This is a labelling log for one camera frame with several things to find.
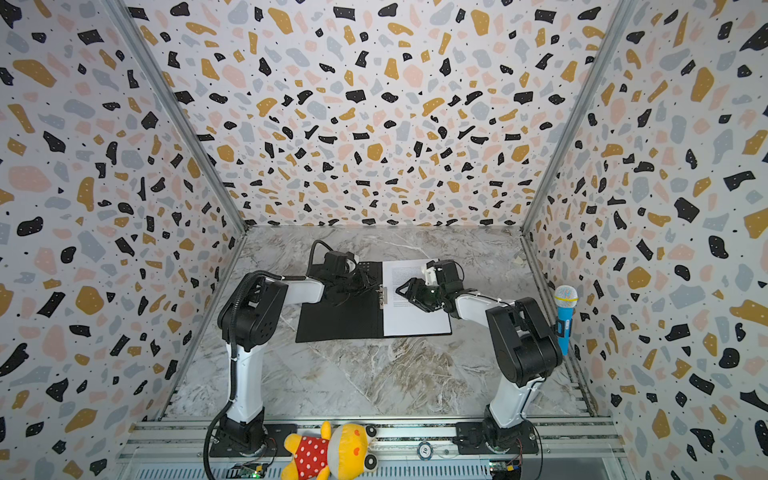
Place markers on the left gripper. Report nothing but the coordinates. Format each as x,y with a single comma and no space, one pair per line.
362,284

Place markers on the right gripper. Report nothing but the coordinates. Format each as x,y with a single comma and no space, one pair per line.
421,291

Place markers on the text printed paper sheet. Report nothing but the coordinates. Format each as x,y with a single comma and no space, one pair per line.
400,317

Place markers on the orange and black folder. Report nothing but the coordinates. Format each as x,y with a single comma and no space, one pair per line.
358,318

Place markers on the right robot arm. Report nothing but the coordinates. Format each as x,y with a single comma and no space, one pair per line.
524,345

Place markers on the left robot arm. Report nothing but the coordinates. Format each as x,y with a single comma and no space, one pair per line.
248,322

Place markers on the blue toy microphone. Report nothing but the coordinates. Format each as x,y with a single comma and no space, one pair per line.
566,298

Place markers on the yellow plush toy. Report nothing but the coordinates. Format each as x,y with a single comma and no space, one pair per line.
342,453

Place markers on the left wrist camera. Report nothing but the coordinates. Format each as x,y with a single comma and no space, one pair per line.
338,263

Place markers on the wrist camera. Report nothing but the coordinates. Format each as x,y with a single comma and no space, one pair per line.
338,263
430,273

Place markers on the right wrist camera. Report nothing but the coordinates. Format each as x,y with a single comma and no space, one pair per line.
430,273

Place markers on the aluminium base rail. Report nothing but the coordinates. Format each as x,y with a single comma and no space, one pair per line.
404,448

